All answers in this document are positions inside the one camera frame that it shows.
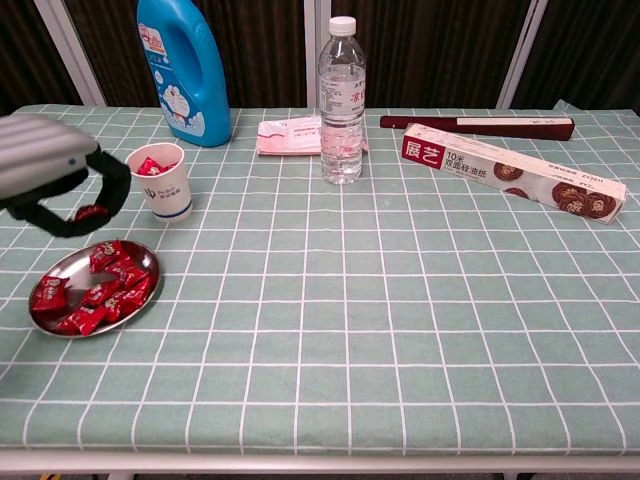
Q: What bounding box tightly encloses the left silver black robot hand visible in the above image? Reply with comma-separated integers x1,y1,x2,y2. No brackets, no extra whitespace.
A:
0,113,132,239

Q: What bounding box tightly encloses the round silver metal plate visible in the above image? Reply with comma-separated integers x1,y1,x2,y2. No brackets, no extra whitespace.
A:
27,239,162,340

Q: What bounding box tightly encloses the white paper cup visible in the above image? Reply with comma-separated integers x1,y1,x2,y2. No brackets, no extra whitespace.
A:
123,142,195,225

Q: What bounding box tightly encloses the dark brown curtain panel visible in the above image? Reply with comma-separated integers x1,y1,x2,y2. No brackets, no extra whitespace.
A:
0,0,84,121
64,0,307,109
509,0,640,111
329,0,526,109

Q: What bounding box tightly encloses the blue detergent pump bottle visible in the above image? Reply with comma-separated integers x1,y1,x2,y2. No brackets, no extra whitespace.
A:
136,0,234,149

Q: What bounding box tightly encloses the pink white tissue packet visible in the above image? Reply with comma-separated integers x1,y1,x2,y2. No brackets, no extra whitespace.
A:
256,114,371,157

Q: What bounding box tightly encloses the clear plastic water bottle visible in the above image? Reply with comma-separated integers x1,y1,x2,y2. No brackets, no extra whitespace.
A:
317,15,369,186

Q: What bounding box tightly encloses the green checked tablecloth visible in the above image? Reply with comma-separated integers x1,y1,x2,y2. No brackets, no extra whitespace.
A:
0,99,640,457

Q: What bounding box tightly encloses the long dark red box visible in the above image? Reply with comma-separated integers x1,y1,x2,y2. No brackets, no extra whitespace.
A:
378,114,576,142

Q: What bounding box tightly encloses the white baking paper box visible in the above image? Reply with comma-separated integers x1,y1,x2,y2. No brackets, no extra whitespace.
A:
400,122,629,227

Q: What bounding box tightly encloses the grey metal partition post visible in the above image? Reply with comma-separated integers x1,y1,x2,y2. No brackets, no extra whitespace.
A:
33,0,107,107
497,0,549,109
303,0,332,109

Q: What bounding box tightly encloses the white table frame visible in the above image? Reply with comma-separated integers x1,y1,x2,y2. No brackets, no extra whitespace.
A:
0,448,640,480

